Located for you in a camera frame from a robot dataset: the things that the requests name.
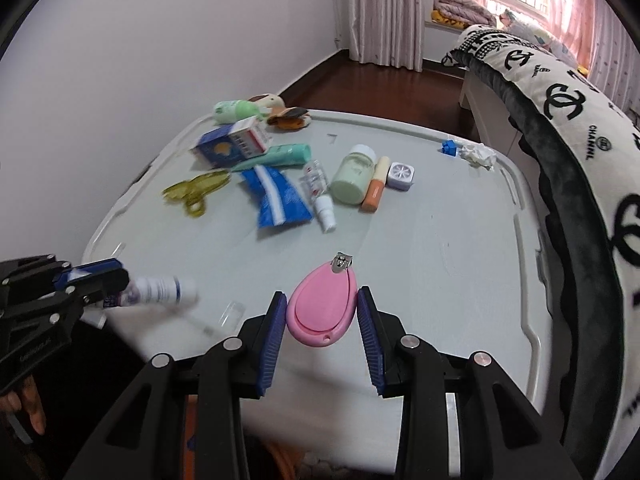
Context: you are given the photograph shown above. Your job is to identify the pink oval nail clipper case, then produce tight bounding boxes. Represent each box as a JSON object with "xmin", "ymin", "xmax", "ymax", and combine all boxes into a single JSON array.
[{"xmin": 286, "ymin": 252, "xmax": 358, "ymax": 348}]

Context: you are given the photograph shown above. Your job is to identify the white blue label bottle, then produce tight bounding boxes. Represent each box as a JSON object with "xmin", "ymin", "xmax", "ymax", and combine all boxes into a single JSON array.
[{"xmin": 116, "ymin": 276, "xmax": 198, "ymax": 307}]

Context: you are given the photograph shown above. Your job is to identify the orange plastic trash bucket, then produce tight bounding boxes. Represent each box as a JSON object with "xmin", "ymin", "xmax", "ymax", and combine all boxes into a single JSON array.
[{"xmin": 180, "ymin": 394, "xmax": 304, "ymax": 479}]

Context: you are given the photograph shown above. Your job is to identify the person's left hand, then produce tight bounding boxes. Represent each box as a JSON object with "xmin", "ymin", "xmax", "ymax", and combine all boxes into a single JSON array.
[{"xmin": 0, "ymin": 376, "xmax": 46, "ymax": 436}]

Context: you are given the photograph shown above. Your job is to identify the yellow transparent scissors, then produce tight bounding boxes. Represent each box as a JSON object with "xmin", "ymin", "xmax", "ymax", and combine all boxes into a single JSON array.
[{"xmin": 163, "ymin": 169, "xmax": 231, "ymax": 218}]

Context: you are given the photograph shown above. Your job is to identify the small white spray bottle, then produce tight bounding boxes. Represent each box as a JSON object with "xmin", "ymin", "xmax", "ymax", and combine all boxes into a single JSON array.
[{"xmin": 314, "ymin": 194, "xmax": 337, "ymax": 233}]

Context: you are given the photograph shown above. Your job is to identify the blue white plastic pouch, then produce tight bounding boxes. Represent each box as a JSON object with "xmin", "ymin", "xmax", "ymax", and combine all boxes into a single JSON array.
[{"xmin": 241, "ymin": 165, "xmax": 314, "ymax": 229}]

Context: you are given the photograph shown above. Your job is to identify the orange white lip balm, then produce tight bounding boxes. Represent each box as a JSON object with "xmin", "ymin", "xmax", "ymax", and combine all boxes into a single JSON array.
[{"xmin": 360, "ymin": 156, "xmax": 390, "ymax": 212}]

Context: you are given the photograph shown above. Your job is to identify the pale green cream jar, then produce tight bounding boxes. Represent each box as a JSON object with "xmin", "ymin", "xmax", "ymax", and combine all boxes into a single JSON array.
[{"xmin": 330, "ymin": 144, "xmax": 378, "ymax": 205}]

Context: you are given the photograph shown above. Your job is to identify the small lavender square box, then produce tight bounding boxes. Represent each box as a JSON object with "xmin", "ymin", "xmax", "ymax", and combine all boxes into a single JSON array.
[{"xmin": 386, "ymin": 162, "xmax": 416, "ymax": 191}]

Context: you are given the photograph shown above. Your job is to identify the blue white carton box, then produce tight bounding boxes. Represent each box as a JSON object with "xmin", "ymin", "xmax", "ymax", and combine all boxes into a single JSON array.
[{"xmin": 191, "ymin": 117, "xmax": 272, "ymax": 168}]

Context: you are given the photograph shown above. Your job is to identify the teal green tube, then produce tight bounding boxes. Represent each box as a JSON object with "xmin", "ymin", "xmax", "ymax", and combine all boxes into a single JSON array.
[{"xmin": 230, "ymin": 143, "xmax": 311, "ymax": 172}]

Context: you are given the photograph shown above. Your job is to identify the small blue block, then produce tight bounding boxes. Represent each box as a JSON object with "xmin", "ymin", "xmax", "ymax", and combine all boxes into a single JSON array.
[{"xmin": 440, "ymin": 140, "xmax": 458, "ymax": 157}]

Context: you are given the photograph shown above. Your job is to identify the crumpled white tissue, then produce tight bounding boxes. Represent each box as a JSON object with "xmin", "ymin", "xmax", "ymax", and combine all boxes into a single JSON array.
[{"xmin": 459, "ymin": 143, "xmax": 497, "ymax": 171}]

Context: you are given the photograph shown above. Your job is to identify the white black logo blanket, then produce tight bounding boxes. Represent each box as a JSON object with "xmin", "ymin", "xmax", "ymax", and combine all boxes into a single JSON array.
[{"xmin": 444, "ymin": 25, "xmax": 639, "ymax": 479}]

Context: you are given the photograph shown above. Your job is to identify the folded bedding on windowsill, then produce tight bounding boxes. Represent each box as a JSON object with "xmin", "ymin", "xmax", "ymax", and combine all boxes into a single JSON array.
[{"xmin": 434, "ymin": 0, "xmax": 497, "ymax": 27}]

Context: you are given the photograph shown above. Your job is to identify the pink striped curtain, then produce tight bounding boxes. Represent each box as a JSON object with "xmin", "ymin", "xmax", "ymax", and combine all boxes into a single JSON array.
[{"xmin": 346, "ymin": 0, "xmax": 427, "ymax": 73}]

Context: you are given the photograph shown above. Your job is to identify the grey bed frame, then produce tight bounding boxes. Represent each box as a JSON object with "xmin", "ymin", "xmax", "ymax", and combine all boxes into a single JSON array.
[{"xmin": 459, "ymin": 70, "xmax": 544, "ymax": 205}]

